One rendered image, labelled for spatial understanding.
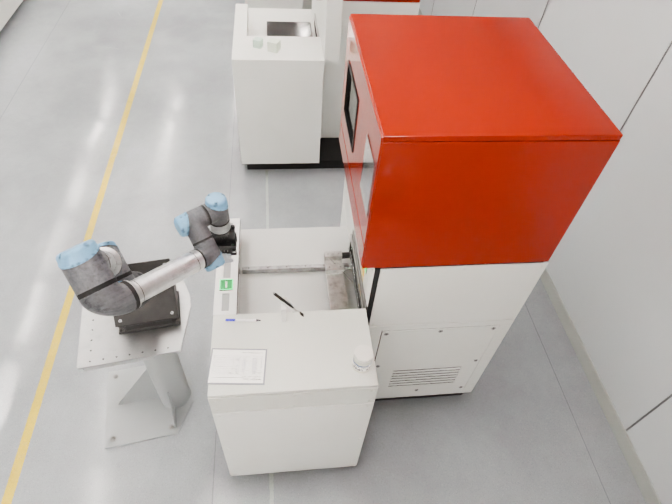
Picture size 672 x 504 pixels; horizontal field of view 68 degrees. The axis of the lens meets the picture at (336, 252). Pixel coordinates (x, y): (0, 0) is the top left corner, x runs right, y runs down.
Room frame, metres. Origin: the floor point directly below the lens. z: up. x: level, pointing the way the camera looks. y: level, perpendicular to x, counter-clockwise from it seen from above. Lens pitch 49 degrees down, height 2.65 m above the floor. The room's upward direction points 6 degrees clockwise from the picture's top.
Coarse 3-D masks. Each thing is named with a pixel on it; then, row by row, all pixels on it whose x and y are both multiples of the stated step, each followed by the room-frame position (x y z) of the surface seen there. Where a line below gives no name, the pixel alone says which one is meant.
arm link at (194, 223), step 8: (200, 208) 1.21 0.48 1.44; (184, 216) 1.16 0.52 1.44; (192, 216) 1.17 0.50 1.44; (200, 216) 1.18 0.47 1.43; (208, 216) 1.19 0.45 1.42; (176, 224) 1.14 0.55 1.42; (184, 224) 1.14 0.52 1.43; (192, 224) 1.15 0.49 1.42; (200, 224) 1.16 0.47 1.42; (208, 224) 1.18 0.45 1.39; (184, 232) 1.12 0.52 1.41; (192, 232) 1.13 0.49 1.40; (200, 232) 1.13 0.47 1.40; (208, 232) 1.15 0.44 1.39; (192, 240) 1.12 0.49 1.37; (200, 240) 1.11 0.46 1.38
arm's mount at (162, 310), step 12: (132, 264) 1.24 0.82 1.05; (144, 264) 1.25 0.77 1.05; (156, 264) 1.26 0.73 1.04; (168, 288) 1.19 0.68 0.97; (156, 300) 1.15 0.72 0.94; (168, 300) 1.16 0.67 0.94; (132, 312) 1.10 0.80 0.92; (144, 312) 1.10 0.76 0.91; (156, 312) 1.11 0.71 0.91; (168, 312) 1.12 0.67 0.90; (120, 324) 1.05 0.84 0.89; (132, 324) 1.06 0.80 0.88; (144, 324) 1.08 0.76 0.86; (156, 324) 1.10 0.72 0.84; (168, 324) 1.11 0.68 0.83
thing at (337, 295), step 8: (328, 264) 1.48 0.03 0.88; (328, 280) 1.39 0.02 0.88; (336, 280) 1.39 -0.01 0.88; (344, 280) 1.40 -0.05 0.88; (328, 288) 1.34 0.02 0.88; (336, 288) 1.35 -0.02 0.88; (344, 288) 1.35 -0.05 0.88; (328, 296) 1.31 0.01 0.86; (336, 296) 1.30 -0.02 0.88; (344, 296) 1.31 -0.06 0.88; (336, 304) 1.26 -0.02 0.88; (344, 304) 1.26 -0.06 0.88
